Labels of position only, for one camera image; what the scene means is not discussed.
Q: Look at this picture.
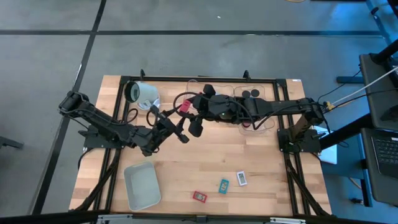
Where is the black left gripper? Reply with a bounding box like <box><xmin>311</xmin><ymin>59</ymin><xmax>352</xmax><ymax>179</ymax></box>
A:
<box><xmin>150</xmin><ymin>105</ymin><xmax>190</xmax><ymax>147</ymax></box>

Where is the teal card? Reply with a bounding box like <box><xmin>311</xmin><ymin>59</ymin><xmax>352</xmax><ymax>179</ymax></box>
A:
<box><xmin>218</xmin><ymin>178</ymin><xmax>230</xmax><ymax>195</ymax></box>

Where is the red charger cube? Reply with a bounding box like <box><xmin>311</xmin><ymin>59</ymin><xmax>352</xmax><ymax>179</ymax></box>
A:
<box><xmin>180</xmin><ymin>99</ymin><xmax>192</xmax><ymax>114</ymax></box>

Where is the grey plastic tray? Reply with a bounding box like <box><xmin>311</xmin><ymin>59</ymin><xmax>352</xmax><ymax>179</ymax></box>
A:
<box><xmin>123</xmin><ymin>160</ymin><xmax>162</xmax><ymax>212</ymax></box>

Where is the white card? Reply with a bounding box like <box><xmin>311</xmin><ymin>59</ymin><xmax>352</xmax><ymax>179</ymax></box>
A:
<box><xmin>236</xmin><ymin>170</ymin><xmax>249</xmax><ymax>187</ymax></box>

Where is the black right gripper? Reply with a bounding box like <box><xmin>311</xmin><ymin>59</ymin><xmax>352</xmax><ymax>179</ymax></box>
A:
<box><xmin>187</xmin><ymin>83</ymin><xmax>242</xmax><ymax>138</ymax></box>

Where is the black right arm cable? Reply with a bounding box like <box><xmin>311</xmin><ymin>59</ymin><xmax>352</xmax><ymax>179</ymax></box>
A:
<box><xmin>172</xmin><ymin>91</ymin><xmax>201</xmax><ymax>118</ymax></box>

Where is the red card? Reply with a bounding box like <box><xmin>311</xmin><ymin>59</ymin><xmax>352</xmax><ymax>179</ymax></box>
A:
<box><xmin>192</xmin><ymin>190</ymin><xmax>208</xmax><ymax>204</ymax></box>

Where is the black floor cable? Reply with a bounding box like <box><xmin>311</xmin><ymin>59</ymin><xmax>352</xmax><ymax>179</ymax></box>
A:
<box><xmin>315</xmin><ymin>70</ymin><xmax>363</xmax><ymax>105</ymax></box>

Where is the wide clear plastic bin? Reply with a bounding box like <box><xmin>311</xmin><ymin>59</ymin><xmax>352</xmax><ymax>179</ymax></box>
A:
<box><xmin>183</xmin><ymin>79</ymin><xmax>234</xmax><ymax>125</ymax></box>

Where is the white cable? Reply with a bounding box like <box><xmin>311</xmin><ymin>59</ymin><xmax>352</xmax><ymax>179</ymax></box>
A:
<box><xmin>331</xmin><ymin>66</ymin><xmax>398</xmax><ymax>107</ymax></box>

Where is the black pole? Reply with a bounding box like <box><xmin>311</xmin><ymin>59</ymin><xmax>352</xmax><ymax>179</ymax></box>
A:
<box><xmin>369</xmin><ymin>39</ymin><xmax>398</xmax><ymax>65</ymax></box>

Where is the grey chair foot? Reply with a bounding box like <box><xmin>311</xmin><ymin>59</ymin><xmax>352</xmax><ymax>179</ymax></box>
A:
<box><xmin>0</xmin><ymin>136</ymin><xmax>25</xmax><ymax>150</ymax></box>

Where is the narrow clear plastic bin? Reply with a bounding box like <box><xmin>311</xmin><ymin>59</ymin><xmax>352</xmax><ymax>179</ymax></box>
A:
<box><xmin>233</xmin><ymin>84</ymin><xmax>277</xmax><ymax>135</ymax></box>

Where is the white cylindrical desk lamp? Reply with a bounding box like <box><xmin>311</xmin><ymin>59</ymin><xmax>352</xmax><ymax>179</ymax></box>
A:
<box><xmin>124</xmin><ymin>80</ymin><xmax>162</xmax><ymax>111</ymax></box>

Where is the black aluminium table frame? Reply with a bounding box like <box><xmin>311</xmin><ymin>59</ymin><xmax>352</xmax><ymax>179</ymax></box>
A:
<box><xmin>70</xmin><ymin>68</ymin><xmax>332</xmax><ymax>224</ymax></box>

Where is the white paper sheet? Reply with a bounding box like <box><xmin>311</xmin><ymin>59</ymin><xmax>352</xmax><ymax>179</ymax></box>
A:
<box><xmin>320</xmin><ymin>126</ymin><xmax>338</xmax><ymax>165</ymax></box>

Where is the black laptop with keyboard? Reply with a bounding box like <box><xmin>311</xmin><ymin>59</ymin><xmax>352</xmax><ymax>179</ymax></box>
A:
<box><xmin>361</xmin><ymin>127</ymin><xmax>398</xmax><ymax>207</ymax></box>

